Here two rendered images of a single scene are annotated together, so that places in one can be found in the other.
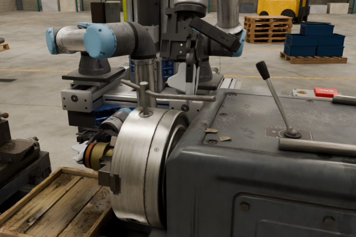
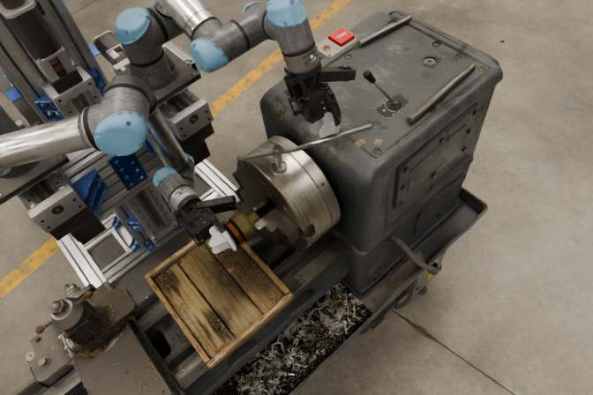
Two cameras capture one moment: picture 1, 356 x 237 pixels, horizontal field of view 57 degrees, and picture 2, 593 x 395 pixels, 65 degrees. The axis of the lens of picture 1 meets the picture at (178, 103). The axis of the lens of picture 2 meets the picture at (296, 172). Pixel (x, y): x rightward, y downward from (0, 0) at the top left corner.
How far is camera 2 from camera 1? 0.93 m
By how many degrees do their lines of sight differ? 51
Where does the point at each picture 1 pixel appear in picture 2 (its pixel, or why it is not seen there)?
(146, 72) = (160, 119)
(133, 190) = (324, 222)
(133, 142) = (303, 195)
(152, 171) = (331, 200)
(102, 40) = (139, 131)
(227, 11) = not seen: outside the picture
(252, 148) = (401, 136)
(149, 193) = (334, 213)
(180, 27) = (309, 87)
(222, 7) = not seen: outside the picture
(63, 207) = (218, 292)
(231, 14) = not seen: outside the picture
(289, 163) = (426, 130)
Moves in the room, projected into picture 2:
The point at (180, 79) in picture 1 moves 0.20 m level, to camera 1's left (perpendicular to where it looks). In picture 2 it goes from (328, 127) to (281, 187)
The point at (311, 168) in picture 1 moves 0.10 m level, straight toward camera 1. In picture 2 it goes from (436, 123) to (463, 146)
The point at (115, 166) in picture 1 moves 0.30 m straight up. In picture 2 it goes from (305, 221) to (293, 146)
